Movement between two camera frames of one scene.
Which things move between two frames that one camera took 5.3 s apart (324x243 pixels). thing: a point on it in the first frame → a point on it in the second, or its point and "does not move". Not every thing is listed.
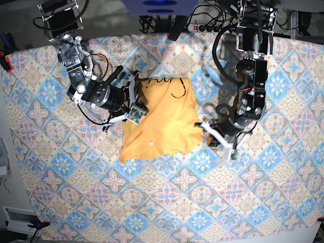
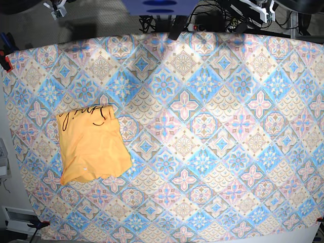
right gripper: (216, 139) → (266, 7)
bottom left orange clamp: (38, 225) does not move
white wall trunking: (16, 219) does not move
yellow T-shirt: (171, 125) → (92, 144)
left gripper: (137, 108) → (57, 7)
